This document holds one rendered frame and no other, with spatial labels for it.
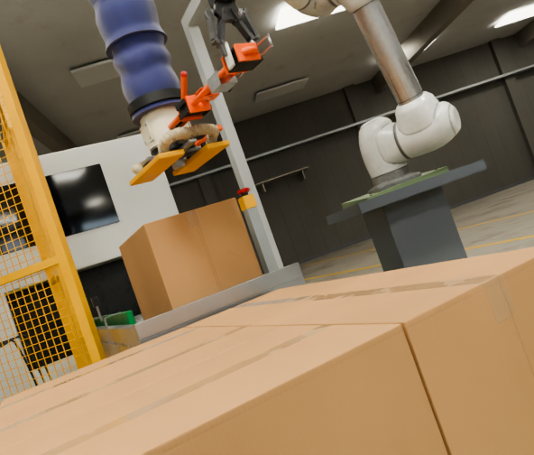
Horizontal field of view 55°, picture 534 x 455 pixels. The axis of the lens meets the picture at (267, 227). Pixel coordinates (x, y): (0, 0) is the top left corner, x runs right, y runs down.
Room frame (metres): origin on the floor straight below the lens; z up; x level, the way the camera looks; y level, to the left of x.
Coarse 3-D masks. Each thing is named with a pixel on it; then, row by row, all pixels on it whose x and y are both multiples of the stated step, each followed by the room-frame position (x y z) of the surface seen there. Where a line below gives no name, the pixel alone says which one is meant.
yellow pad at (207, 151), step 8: (200, 144) 1.94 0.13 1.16; (208, 144) 1.84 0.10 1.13; (216, 144) 1.86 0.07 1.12; (224, 144) 1.87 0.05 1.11; (200, 152) 1.88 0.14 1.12; (208, 152) 1.89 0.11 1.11; (216, 152) 1.94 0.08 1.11; (192, 160) 1.95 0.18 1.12; (200, 160) 1.98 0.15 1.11; (208, 160) 2.04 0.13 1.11; (184, 168) 2.03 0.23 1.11; (192, 168) 2.09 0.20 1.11
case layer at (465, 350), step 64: (512, 256) 0.97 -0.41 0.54; (256, 320) 1.32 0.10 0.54; (320, 320) 1.01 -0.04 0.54; (384, 320) 0.81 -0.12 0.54; (448, 320) 0.80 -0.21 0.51; (512, 320) 0.85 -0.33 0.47; (64, 384) 1.42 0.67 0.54; (128, 384) 1.06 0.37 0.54; (192, 384) 0.85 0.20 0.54; (256, 384) 0.70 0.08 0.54; (320, 384) 0.69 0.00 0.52; (384, 384) 0.73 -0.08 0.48; (448, 384) 0.78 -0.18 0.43; (512, 384) 0.83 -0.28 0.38; (0, 448) 0.88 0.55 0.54; (64, 448) 0.73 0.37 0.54; (128, 448) 0.62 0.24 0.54; (192, 448) 0.61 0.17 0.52; (256, 448) 0.64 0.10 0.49; (320, 448) 0.68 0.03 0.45; (384, 448) 0.72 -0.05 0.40; (448, 448) 0.76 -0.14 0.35; (512, 448) 0.81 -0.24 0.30
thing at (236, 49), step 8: (232, 48) 1.41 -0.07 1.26; (240, 48) 1.40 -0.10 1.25; (240, 56) 1.40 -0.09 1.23; (248, 56) 1.41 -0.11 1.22; (256, 56) 1.42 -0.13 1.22; (224, 64) 1.46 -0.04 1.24; (240, 64) 1.42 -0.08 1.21; (248, 64) 1.44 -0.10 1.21; (232, 72) 1.46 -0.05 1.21; (240, 72) 1.49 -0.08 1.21
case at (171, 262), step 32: (160, 224) 1.98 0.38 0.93; (192, 224) 2.04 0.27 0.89; (224, 224) 2.09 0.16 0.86; (128, 256) 2.36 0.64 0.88; (160, 256) 1.96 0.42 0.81; (192, 256) 2.02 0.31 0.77; (224, 256) 2.07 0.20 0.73; (160, 288) 2.02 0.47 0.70; (192, 288) 2.00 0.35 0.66; (224, 288) 2.05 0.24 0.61
